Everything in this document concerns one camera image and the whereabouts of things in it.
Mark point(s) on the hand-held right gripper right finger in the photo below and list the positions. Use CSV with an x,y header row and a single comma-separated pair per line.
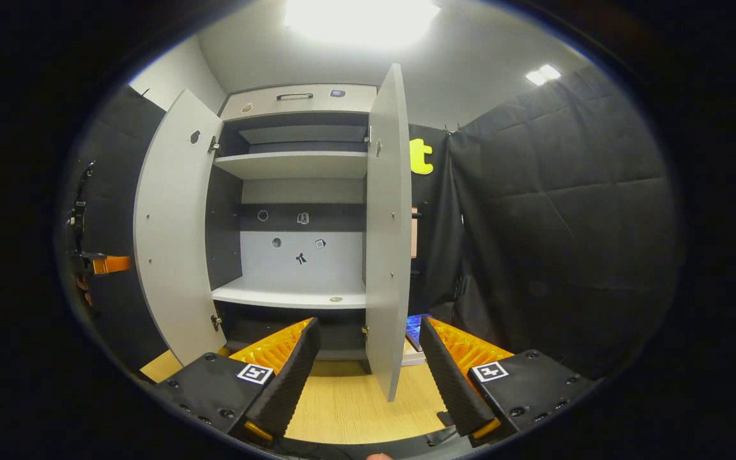
x,y
448,377

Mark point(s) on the large ceiling light panel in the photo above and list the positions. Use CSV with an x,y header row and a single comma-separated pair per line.
x,y
361,22

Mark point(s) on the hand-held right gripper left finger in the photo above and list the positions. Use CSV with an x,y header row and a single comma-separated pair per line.
x,y
291,377

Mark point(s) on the blue book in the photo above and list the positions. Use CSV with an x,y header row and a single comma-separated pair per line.
x,y
414,332

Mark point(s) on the white book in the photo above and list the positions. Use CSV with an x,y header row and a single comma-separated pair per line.
x,y
411,358

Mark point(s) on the grey cabinet shelf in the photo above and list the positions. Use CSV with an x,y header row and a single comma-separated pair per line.
x,y
291,165
291,294

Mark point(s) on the small ceiling light panel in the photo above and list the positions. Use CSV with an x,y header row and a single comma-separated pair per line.
x,y
542,75

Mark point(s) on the black cloth clip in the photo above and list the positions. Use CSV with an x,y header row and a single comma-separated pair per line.
x,y
452,130

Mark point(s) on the grey cabinet door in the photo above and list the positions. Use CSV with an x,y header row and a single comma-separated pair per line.
x,y
387,255
173,243

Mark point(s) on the black backdrop cloth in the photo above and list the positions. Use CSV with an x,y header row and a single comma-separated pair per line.
x,y
566,223

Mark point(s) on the grey double-door shoe cabinet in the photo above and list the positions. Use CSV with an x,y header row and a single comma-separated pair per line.
x,y
355,99

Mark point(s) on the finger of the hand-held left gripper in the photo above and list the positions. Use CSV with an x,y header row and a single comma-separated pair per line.
x,y
112,264

